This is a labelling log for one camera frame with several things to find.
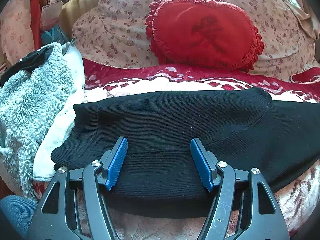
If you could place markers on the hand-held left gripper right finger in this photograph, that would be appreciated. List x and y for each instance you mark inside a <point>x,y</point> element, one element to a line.
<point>202,165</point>

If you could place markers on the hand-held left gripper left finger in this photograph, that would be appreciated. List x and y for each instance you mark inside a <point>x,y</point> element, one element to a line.
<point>115,165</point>

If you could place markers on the black knit sweater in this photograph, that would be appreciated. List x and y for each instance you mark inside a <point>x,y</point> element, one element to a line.
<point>175,120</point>

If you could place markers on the white cloth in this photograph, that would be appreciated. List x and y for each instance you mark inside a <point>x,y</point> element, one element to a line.
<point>72,80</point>

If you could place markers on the red and white fleece blanket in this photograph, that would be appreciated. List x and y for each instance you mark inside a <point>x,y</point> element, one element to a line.
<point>155,76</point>

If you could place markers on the grey fleece garment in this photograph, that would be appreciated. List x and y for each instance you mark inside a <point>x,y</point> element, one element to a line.
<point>30,105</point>

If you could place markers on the person's blue jeans leg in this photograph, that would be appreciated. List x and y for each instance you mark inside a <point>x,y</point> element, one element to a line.
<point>16,217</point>

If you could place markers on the pink floral pillow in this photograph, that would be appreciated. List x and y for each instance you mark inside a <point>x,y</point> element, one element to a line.
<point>112,35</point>

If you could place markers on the red heart-shaped frilled pillow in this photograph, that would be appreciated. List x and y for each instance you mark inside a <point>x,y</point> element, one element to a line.
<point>200,32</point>

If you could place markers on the small black garment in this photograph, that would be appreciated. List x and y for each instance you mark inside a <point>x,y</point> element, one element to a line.
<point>27,63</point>

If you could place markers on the teal patterned cloth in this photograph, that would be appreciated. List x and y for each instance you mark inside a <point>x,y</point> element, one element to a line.
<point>53,36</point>

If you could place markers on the golden yellow cloth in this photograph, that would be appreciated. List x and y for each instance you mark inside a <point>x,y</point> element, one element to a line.
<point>75,12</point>

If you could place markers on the pale pink floral cloth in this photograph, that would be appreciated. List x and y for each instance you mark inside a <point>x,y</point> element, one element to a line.
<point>17,30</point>

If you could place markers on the red cloth strip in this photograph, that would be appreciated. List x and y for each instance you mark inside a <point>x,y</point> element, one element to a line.
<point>37,17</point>

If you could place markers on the beige satin cloth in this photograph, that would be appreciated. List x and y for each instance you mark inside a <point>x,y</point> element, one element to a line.
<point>305,17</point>

